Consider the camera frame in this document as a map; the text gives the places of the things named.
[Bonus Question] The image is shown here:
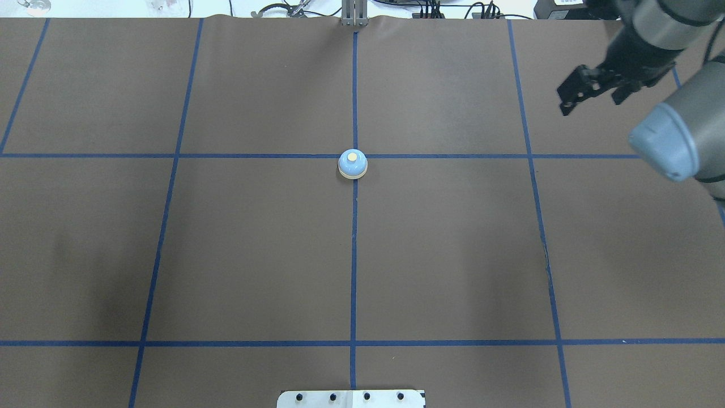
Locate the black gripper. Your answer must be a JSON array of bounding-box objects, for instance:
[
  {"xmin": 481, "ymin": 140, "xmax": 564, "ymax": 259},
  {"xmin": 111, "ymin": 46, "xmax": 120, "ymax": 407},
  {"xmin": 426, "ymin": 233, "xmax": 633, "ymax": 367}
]
[{"xmin": 556, "ymin": 24, "xmax": 680, "ymax": 116}]

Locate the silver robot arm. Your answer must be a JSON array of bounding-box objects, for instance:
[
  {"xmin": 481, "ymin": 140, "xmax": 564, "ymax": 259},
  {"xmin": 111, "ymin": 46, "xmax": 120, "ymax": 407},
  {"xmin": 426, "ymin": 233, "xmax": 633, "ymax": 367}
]
[{"xmin": 557, "ymin": 1, "xmax": 724, "ymax": 207}]

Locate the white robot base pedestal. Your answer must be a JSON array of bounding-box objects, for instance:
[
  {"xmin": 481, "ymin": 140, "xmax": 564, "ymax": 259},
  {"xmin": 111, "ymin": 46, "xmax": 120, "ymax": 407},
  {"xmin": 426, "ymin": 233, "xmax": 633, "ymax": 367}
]
[{"xmin": 276, "ymin": 389, "xmax": 427, "ymax": 407}]

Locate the aluminium frame post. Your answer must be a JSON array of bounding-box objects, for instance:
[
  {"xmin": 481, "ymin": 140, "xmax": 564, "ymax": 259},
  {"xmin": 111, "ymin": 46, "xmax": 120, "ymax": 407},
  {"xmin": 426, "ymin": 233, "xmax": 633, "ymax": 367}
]
[{"xmin": 340, "ymin": 0, "xmax": 369, "ymax": 27}]

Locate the clear tape dispenser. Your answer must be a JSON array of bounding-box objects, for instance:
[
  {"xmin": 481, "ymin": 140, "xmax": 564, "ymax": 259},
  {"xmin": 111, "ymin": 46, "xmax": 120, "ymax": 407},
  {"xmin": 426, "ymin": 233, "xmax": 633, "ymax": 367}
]
[{"xmin": 16, "ymin": 0, "xmax": 52, "ymax": 18}]

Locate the blue desk bell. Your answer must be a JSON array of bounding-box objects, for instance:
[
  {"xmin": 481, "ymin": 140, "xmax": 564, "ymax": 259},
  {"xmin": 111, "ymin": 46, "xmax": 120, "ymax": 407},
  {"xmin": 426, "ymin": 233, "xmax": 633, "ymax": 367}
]
[{"xmin": 338, "ymin": 149, "xmax": 369, "ymax": 180}]

